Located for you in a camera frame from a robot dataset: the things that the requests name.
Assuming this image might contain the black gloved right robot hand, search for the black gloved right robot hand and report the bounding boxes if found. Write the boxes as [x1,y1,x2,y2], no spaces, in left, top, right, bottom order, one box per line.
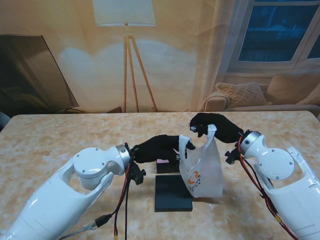
[189,112,245,145]

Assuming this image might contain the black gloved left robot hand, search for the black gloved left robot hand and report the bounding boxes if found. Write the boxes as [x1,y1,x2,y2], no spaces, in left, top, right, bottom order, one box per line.
[132,134,196,165]

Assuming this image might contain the white plastic bag orange print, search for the white plastic bag orange print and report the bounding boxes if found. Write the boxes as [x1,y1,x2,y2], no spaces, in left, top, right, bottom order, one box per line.
[178,123,224,199]

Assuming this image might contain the black gift box lid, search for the black gift box lid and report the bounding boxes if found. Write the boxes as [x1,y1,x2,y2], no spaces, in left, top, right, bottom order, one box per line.
[154,174,195,213]

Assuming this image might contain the printed living room backdrop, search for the printed living room backdrop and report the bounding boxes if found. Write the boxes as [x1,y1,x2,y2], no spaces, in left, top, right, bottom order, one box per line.
[0,0,320,116]

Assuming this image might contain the dark grey chair back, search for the dark grey chair back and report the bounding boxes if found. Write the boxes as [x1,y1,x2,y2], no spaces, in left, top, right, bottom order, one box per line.
[0,111,12,132]

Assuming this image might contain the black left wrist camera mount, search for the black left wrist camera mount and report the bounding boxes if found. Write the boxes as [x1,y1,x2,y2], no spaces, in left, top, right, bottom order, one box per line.
[127,162,147,186]

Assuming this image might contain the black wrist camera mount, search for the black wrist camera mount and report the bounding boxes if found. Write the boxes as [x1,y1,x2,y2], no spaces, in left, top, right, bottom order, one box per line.
[127,162,147,186]
[224,147,242,165]

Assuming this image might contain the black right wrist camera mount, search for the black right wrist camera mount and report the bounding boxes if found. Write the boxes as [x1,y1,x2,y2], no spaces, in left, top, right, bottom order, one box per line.
[224,147,242,165]

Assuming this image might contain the red black left arm cables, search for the red black left arm cables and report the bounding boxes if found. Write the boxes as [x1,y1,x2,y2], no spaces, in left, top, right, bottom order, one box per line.
[113,162,132,240]

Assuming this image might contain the red black arm cables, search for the red black arm cables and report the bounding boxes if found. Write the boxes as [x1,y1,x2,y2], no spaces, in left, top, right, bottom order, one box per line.
[113,162,132,240]
[236,139,298,240]

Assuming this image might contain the red black right arm cables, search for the red black right arm cables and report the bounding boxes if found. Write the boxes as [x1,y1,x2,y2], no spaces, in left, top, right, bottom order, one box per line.
[236,139,298,240]

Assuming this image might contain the grey usb cable black plug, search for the grey usb cable black plug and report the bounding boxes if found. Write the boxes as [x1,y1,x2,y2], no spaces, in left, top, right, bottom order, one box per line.
[58,213,113,240]

